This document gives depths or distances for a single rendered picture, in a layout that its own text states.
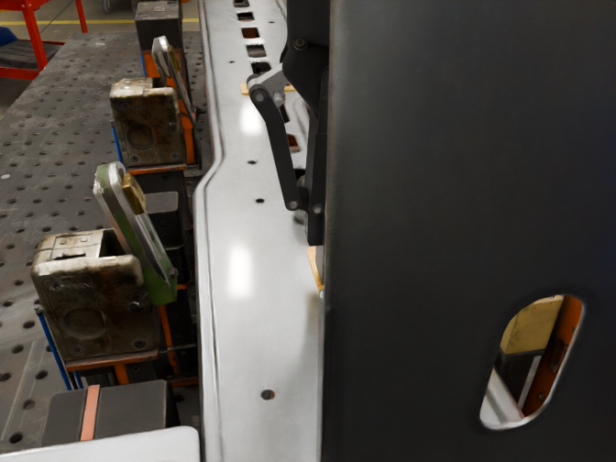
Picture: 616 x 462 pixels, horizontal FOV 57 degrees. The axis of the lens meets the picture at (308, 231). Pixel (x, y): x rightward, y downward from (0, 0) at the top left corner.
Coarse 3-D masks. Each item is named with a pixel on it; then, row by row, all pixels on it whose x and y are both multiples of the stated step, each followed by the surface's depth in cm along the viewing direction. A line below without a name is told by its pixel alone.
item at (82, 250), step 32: (64, 256) 47; (96, 256) 47; (128, 256) 47; (64, 288) 47; (96, 288) 48; (128, 288) 48; (64, 320) 50; (96, 320) 50; (128, 320) 50; (64, 352) 51; (96, 352) 52; (128, 352) 53; (96, 384) 56
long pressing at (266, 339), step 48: (240, 48) 100; (240, 96) 83; (288, 96) 83; (240, 144) 72; (192, 192) 64; (240, 192) 63; (240, 240) 56; (288, 240) 56; (240, 288) 50; (288, 288) 50; (240, 336) 46; (288, 336) 46; (240, 384) 42; (288, 384) 42; (240, 432) 39; (288, 432) 39
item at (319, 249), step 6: (324, 210) 42; (324, 216) 42; (324, 222) 42; (324, 228) 42; (324, 234) 43; (318, 246) 46; (318, 252) 46; (318, 258) 46; (318, 264) 47; (318, 270) 47
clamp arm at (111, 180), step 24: (120, 168) 45; (96, 192) 43; (120, 192) 44; (120, 216) 45; (144, 216) 48; (120, 240) 46; (144, 240) 47; (144, 264) 48; (168, 264) 52; (168, 288) 50
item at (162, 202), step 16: (160, 192) 64; (176, 192) 64; (160, 208) 62; (176, 208) 62; (160, 224) 62; (176, 224) 63; (160, 240) 64; (176, 240) 64; (176, 256) 65; (176, 304) 70; (160, 320) 71; (176, 320) 72; (160, 336) 73; (176, 336) 74; (192, 336) 75; (160, 352) 74; (176, 352) 74; (192, 352) 75; (176, 368) 76; (192, 368) 77; (176, 384) 78; (192, 384) 78
